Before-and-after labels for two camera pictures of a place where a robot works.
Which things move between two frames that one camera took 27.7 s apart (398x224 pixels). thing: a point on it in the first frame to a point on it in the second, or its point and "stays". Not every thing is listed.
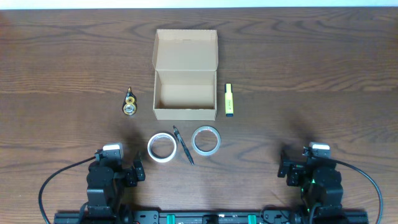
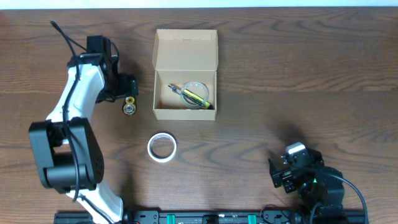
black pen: x=182 y=144 to x=186 y=96
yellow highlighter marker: x=229 y=100 to x=208 y=104
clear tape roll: x=203 y=152 to x=185 y=86
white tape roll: x=153 y=155 stays
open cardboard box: x=185 y=84 stays
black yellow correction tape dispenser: x=129 y=106 stays
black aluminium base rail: x=211 y=217 stays
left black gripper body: x=132 y=177 to x=119 y=83
